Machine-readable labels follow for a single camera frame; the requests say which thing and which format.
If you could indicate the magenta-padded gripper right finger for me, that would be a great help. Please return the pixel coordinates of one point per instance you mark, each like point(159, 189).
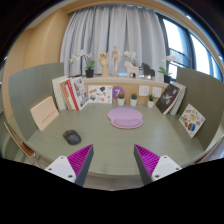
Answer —
point(150, 161)

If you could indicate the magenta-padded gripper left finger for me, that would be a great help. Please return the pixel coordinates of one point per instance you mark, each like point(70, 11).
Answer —
point(78, 161)

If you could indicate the black computer mouse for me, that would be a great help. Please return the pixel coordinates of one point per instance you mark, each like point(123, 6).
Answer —
point(72, 137)

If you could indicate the purple mouse pad with wrist rest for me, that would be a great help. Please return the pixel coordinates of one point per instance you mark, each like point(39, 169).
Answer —
point(124, 117)

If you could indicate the succulent in white pot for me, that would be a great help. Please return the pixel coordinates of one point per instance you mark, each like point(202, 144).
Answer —
point(121, 101)
point(133, 101)
point(150, 103)

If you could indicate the colourful illustrated booklet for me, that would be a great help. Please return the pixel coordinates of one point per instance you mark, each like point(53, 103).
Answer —
point(191, 120)

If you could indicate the beige booklet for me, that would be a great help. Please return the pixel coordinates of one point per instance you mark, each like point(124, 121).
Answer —
point(44, 113)

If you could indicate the black cover book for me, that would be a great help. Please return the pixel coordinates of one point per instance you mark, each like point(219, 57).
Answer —
point(167, 99)

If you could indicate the brown book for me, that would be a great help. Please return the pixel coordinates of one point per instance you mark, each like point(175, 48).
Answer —
point(66, 96)

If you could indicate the white sticker sheet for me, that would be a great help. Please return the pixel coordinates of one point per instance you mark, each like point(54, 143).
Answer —
point(100, 94)

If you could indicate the purple round number sign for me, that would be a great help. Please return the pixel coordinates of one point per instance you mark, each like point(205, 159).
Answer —
point(117, 90)

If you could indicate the wooden desk back shelf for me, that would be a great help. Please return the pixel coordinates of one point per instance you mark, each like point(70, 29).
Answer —
point(130, 81)

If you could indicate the grey-green desk partition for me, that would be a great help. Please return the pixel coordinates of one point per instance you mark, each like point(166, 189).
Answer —
point(31, 86)
point(203, 93)

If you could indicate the black horse figurine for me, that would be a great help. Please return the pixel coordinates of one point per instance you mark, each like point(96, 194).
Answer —
point(146, 70)

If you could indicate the pink horse figurine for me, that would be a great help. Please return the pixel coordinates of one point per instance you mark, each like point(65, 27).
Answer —
point(131, 70)

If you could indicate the wooden hand model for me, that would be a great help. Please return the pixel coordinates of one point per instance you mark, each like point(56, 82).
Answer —
point(104, 63)

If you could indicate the wooden artist mannequin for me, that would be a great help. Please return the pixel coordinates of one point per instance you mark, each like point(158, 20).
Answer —
point(116, 58)

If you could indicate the dark-framed window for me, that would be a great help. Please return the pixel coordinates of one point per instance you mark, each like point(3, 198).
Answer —
point(176, 40)

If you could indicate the grey pleated curtain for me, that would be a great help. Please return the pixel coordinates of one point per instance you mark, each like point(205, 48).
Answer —
point(110, 33)

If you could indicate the white wall socket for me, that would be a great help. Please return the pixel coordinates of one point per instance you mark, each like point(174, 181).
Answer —
point(156, 92)
point(144, 91)

